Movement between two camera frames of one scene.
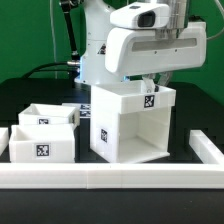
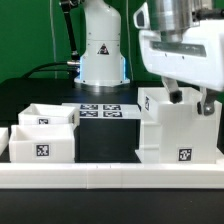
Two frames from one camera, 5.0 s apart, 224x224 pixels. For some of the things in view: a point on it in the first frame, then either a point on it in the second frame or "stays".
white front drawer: (42, 143) stays
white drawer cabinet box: (128, 122) → (176, 132)
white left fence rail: (4, 139) stays
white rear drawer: (49, 114) stays
